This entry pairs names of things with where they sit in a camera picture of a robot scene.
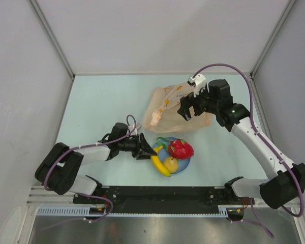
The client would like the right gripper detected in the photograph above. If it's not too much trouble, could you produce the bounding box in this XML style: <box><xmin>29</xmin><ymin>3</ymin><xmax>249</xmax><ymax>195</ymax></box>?
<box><xmin>177</xmin><ymin>83</ymin><xmax>219</xmax><ymax>121</ymax></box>

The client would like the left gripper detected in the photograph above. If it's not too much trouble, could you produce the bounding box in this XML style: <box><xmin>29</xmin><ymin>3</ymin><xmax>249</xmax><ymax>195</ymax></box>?
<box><xmin>118</xmin><ymin>133</ymin><xmax>157</xmax><ymax>160</ymax></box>

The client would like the blue plastic plate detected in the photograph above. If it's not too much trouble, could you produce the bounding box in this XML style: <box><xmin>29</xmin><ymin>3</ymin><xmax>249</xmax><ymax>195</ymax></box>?
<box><xmin>153</xmin><ymin>140</ymin><xmax>191</xmax><ymax>175</ymax></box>

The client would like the yellow fake banana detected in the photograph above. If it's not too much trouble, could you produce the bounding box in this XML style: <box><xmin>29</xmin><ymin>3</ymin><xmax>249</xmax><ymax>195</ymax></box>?
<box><xmin>150</xmin><ymin>146</ymin><xmax>171</xmax><ymax>177</ymax></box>

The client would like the yellow fake pear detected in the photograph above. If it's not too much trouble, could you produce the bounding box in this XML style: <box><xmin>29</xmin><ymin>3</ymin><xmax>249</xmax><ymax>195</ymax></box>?
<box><xmin>163</xmin><ymin>157</ymin><xmax>178</xmax><ymax>174</ymax></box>

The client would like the translucent orange plastic bag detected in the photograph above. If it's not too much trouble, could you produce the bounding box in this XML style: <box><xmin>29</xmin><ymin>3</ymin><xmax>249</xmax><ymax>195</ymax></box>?
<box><xmin>142</xmin><ymin>83</ymin><xmax>211</xmax><ymax>134</ymax></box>

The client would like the red fake dragon fruit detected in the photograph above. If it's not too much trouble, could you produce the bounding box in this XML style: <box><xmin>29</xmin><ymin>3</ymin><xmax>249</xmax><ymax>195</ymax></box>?
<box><xmin>156</xmin><ymin>137</ymin><xmax>194</xmax><ymax>160</ymax></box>

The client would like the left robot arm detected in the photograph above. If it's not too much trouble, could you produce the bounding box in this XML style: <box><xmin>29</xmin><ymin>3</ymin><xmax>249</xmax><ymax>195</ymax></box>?
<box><xmin>35</xmin><ymin>123</ymin><xmax>157</xmax><ymax>203</ymax></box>

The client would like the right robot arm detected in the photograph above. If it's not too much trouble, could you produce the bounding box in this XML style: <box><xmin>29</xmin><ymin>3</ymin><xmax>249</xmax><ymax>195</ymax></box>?
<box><xmin>177</xmin><ymin>76</ymin><xmax>305</xmax><ymax>209</ymax></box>

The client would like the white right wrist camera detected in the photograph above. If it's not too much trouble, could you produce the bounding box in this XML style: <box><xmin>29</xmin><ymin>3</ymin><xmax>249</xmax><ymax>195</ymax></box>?
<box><xmin>187</xmin><ymin>74</ymin><xmax>206</xmax><ymax>97</ymax></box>

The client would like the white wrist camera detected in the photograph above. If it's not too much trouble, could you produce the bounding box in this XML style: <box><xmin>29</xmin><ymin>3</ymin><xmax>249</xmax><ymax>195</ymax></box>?
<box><xmin>187</xmin><ymin>74</ymin><xmax>206</xmax><ymax>97</ymax></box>
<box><xmin>129</xmin><ymin>123</ymin><xmax>142</xmax><ymax>133</ymax></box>

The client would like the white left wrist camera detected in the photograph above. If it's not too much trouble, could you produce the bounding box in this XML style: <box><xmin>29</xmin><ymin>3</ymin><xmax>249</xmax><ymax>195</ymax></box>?
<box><xmin>129</xmin><ymin>123</ymin><xmax>142</xmax><ymax>133</ymax></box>

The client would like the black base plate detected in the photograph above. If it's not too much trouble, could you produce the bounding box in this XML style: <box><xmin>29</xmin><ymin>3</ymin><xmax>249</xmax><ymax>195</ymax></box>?
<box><xmin>73</xmin><ymin>185</ymin><xmax>255</xmax><ymax>214</ymax></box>

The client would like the white slotted cable duct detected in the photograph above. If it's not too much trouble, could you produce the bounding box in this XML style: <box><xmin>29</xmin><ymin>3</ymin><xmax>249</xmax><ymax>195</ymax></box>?
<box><xmin>37</xmin><ymin>205</ymin><xmax>231</xmax><ymax>218</ymax></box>

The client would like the aluminium frame rail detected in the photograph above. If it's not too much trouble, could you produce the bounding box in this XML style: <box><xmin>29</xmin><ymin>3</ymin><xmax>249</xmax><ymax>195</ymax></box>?
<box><xmin>26</xmin><ymin>186</ymin><xmax>75</xmax><ymax>206</ymax></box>

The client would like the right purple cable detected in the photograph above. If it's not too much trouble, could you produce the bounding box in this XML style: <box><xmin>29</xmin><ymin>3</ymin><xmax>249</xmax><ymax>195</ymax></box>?
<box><xmin>192</xmin><ymin>63</ymin><xmax>304</xmax><ymax>238</ymax></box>

